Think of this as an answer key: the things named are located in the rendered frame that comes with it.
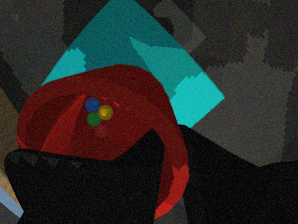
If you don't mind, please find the green marble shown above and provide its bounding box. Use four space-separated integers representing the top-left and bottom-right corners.
88 112 102 127

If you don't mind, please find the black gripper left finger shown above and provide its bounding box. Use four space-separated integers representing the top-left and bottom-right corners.
4 128 165 224

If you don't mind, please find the yellow marble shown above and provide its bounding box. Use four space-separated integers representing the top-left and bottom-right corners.
98 105 113 120

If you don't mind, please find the blue marble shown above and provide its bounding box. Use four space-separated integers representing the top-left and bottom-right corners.
85 97 101 113

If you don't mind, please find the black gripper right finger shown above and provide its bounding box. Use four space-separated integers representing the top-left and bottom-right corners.
178 124 298 224

